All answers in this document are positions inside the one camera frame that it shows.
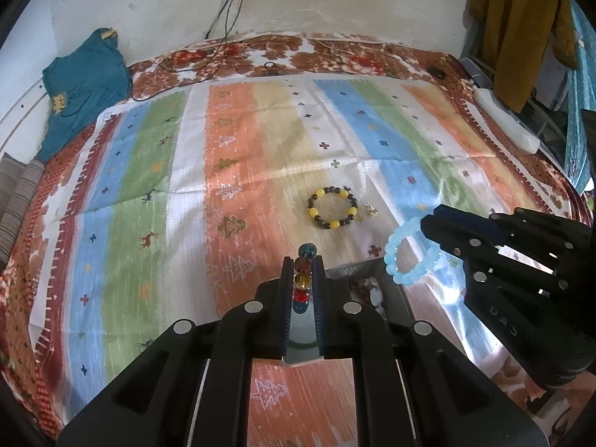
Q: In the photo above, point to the grey metal frame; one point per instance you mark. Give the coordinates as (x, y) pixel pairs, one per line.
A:
(475, 72)

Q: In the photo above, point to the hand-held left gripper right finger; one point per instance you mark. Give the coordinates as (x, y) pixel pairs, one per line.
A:
(319, 298)

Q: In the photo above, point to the grey striped pillow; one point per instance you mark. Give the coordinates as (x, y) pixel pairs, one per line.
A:
(18, 195)

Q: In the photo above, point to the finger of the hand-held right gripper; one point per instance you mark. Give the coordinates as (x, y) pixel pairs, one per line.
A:
(451, 242)
(535, 237)

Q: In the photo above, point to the brown floral bedsheet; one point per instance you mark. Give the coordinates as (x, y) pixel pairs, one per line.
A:
(326, 53)

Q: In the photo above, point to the clear plastic tray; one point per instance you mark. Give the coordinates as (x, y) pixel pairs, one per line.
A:
(393, 295)

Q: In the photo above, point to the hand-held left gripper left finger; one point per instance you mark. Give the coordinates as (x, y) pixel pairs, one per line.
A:
(285, 298)

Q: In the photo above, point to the teal garment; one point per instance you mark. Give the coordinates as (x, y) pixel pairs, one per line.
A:
(79, 93)

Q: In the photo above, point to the white bed headboard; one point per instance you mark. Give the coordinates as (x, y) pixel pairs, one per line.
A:
(18, 121)

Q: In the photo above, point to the mustard hanging garment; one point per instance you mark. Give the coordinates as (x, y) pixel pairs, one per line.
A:
(517, 32)

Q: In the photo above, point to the white rolled cloth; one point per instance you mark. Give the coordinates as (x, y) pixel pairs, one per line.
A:
(503, 118)

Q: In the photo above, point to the colourful striped mat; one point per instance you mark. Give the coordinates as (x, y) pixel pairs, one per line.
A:
(139, 195)

